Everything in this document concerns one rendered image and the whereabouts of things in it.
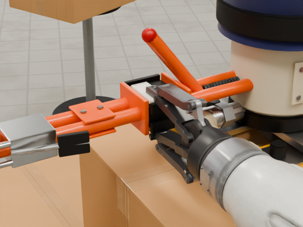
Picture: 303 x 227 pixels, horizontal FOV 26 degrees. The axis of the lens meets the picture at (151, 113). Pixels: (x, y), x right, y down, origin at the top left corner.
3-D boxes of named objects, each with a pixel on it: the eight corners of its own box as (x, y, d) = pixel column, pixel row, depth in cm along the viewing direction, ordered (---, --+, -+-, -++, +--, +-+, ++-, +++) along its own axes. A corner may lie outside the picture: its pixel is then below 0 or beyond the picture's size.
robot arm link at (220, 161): (218, 225, 83) (193, 202, 88) (275, 205, 87) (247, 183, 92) (222, 164, 79) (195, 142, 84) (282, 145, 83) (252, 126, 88)
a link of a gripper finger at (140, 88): (152, 106, 99) (152, 102, 99) (130, 89, 104) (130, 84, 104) (169, 102, 100) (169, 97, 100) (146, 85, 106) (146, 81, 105)
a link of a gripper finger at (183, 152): (210, 144, 93) (211, 153, 94) (170, 126, 103) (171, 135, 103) (187, 151, 91) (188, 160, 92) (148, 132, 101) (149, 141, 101)
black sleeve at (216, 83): (233, 84, 112) (234, 74, 112) (240, 88, 111) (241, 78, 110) (200, 93, 109) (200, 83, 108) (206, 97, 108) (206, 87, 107)
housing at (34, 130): (42, 137, 100) (39, 111, 98) (59, 157, 95) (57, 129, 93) (-3, 149, 97) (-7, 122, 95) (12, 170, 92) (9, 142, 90)
